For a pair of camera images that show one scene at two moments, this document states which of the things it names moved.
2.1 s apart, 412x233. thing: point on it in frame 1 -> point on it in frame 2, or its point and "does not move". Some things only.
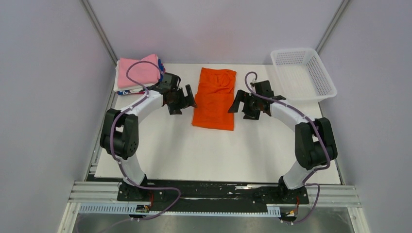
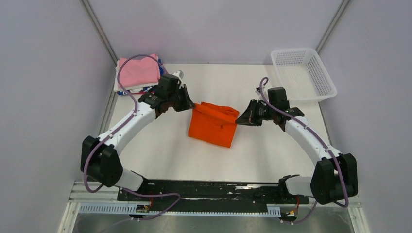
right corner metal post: (331, 25) does not move
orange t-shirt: (214, 103) -> (214, 123)
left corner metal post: (95, 23) does not move
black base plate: (211, 192) does not move
